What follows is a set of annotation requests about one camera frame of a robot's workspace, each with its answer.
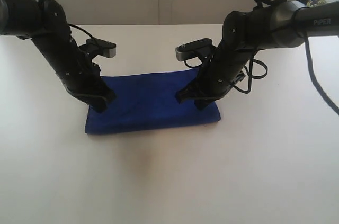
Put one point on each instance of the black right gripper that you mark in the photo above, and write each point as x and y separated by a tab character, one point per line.
216	77

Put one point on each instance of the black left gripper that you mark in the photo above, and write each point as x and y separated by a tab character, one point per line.
81	77

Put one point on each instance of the blue towel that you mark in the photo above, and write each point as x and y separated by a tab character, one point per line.
147	102

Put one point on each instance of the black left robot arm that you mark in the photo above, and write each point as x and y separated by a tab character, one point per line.
44	23

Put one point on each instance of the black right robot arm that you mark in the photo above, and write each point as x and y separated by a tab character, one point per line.
286	25

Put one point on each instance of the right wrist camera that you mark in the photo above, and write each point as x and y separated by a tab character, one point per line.
196	49

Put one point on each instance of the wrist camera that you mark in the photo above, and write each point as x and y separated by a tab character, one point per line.
97	47
196	49

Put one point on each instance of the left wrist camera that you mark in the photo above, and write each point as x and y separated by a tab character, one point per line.
97	47

